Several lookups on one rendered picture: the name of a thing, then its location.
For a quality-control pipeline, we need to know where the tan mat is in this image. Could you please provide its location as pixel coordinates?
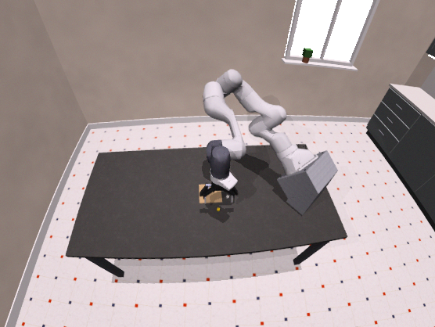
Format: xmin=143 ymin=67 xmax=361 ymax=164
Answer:
xmin=199 ymin=185 xmax=222 ymax=203

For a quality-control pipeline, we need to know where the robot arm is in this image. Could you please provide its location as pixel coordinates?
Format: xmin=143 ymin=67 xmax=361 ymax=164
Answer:
xmin=203 ymin=70 xmax=318 ymax=191

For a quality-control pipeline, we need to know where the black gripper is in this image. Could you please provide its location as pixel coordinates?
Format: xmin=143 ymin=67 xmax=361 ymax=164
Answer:
xmin=200 ymin=182 xmax=238 ymax=203

